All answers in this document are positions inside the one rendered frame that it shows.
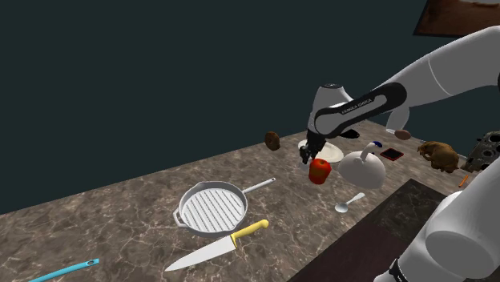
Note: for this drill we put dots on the brown chocolate doughnut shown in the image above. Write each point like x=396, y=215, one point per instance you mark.
x=272, y=141

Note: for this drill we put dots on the grey block with round holes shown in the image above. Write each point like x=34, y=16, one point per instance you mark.
x=478, y=156

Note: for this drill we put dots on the silver spoon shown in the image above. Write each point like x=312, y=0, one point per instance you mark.
x=342, y=207

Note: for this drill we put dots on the red and black square pad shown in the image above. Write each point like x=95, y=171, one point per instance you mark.
x=391, y=154

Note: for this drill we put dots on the brown animal figure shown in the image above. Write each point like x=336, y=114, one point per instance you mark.
x=441, y=156

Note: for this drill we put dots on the grey grill pan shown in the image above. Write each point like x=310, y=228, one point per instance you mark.
x=213, y=209

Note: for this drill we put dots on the brown egg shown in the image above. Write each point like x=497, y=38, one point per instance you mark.
x=402, y=134

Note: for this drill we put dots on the white kettle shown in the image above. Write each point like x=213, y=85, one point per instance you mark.
x=361, y=170

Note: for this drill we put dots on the red apple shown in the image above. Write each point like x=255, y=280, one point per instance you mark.
x=319, y=171

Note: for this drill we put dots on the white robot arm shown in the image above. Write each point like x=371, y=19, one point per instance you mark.
x=449, y=74

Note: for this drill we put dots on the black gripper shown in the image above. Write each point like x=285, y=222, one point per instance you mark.
x=313, y=143

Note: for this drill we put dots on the white plate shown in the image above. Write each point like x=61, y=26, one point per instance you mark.
x=332, y=153

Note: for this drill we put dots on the orange pencil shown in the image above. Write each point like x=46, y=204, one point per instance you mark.
x=463, y=181

